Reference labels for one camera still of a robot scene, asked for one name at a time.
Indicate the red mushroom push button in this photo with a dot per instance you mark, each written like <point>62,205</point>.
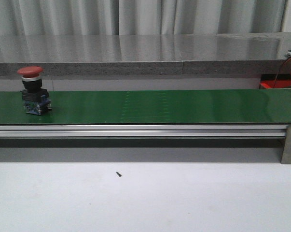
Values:
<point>36,100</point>

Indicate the grey stone shelf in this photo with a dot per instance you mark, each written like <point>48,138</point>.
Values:
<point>64,55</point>

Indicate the red plastic bin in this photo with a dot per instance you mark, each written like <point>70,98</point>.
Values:
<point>268,81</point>

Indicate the green conveyor belt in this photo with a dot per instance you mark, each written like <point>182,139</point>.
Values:
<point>154,107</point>

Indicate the grey pleated curtain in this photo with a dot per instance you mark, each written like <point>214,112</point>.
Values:
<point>139,17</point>

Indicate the aluminium conveyor frame rail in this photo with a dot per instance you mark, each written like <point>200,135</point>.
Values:
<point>126,130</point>

